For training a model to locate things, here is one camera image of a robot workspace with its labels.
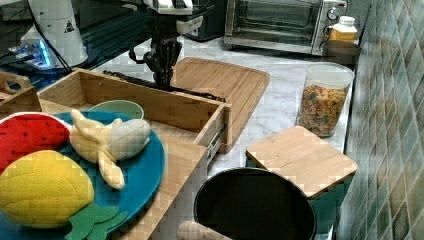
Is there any plush banana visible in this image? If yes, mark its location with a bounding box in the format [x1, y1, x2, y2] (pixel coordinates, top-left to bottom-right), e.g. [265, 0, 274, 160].
[69, 110, 151, 190]

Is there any yellow bottle with white cap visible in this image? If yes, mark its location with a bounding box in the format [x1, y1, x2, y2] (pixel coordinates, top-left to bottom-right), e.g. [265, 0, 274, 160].
[329, 16, 357, 43]

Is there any black pot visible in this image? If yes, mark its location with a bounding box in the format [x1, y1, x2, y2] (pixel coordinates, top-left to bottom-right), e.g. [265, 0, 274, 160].
[194, 167, 317, 240]

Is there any green bowl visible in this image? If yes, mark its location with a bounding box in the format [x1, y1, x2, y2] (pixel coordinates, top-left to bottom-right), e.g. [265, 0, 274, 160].
[90, 100, 144, 119]

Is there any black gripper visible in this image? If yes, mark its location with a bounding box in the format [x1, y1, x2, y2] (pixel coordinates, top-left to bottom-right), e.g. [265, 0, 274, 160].
[143, 13, 182, 89]

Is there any wooden tray with handle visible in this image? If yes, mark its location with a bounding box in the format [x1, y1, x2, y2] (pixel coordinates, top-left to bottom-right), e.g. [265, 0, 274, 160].
[0, 72, 32, 101]

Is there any black cable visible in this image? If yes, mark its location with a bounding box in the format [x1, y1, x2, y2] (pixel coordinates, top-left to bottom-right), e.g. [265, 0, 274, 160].
[24, 0, 74, 75]

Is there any teal canister with wooden lid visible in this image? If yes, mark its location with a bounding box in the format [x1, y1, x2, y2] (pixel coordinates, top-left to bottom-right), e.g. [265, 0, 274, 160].
[246, 126, 357, 240]

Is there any silver toaster oven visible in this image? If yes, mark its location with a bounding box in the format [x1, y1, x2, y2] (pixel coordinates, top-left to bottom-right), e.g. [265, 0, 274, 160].
[224, 0, 347, 56]

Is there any dark brown bowl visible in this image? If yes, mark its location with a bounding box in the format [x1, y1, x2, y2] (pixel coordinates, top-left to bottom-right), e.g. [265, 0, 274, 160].
[322, 40, 361, 68]

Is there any wooden cutting board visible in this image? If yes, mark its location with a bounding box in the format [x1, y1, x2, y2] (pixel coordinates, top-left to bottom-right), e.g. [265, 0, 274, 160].
[171, 57, 270, 153]

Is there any wooden pot handle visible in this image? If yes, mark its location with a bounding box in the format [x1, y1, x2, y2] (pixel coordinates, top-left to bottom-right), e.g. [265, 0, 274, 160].
[177, 221, 232, 240]

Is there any clear cereal jar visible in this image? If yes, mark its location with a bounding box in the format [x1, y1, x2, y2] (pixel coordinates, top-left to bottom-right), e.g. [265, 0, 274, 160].
[296, 62, 354, 137]

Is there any plush watermelon slice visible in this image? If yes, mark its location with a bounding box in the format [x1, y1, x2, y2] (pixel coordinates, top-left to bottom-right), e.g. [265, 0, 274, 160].
[0, 112, 70, 171]

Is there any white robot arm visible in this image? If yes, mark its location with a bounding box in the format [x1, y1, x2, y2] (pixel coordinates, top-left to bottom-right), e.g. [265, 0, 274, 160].
[129, 0, 214, 90]

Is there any plush pineapple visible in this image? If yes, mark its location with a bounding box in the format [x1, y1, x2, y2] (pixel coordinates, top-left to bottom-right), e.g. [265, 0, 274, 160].
[1, 150, 128, 240]

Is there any blue plate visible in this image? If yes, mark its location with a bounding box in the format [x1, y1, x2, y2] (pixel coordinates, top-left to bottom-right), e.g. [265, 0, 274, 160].
[1, 112, 166, 240]

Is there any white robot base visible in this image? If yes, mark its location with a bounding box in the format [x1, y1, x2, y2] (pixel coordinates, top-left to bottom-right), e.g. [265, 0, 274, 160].
[21, 0, 88, 70]

